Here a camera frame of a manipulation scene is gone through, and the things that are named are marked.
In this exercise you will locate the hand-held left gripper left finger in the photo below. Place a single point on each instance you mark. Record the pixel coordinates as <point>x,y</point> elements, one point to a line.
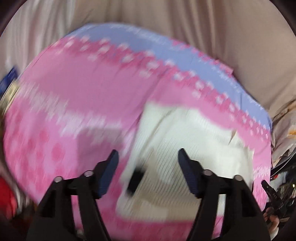
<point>106,174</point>

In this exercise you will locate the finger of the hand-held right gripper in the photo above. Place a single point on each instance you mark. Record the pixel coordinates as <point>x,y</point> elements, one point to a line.
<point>271,192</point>

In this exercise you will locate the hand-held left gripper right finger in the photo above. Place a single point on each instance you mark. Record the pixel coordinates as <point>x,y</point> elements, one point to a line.
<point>190,174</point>

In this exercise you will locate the white knitted small garment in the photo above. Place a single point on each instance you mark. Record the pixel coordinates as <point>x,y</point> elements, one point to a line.
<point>185,139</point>

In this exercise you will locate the person's right hand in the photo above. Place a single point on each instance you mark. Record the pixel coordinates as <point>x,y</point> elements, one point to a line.
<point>272,221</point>

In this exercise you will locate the pale floral cloth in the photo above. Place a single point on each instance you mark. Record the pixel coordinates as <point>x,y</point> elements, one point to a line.
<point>285,129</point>

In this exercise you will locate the pink and lavender printed blanket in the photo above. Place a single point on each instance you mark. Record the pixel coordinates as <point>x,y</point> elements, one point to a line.
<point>76,97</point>

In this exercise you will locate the red cloth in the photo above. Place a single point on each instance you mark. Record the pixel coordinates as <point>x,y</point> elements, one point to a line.
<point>7,199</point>

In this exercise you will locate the blue flat packet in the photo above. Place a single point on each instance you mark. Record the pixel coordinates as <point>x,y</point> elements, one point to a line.
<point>7,80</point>

